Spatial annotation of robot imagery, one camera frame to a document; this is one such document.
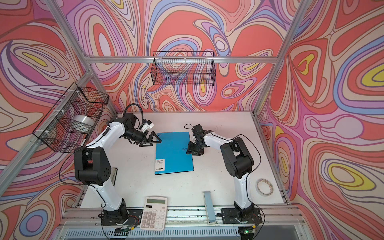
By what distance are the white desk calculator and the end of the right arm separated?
299 millimetres

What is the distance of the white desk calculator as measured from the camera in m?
0.72

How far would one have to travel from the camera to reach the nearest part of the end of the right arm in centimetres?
75
